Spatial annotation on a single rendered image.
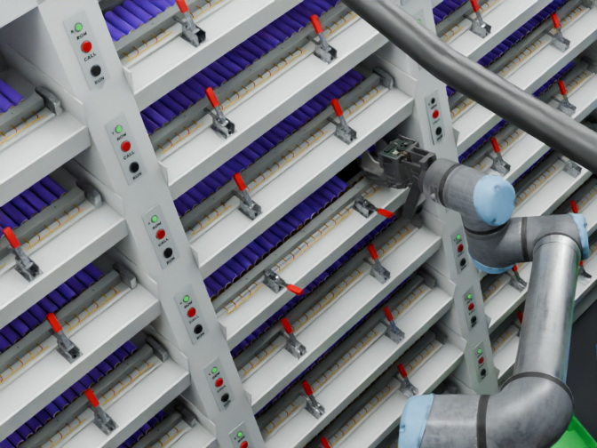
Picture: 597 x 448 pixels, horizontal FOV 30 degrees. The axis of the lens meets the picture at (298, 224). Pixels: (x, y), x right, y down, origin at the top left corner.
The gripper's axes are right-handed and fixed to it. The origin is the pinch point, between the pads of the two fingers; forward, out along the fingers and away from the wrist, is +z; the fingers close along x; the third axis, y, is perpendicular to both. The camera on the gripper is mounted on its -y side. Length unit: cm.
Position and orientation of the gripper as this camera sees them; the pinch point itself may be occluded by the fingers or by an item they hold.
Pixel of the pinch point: (364, 161)
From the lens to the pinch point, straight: 238.1
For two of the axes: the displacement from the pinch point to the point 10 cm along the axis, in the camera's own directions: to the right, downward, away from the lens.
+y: -2.4, -7.7, -5.9
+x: -6.9, 5.6, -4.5
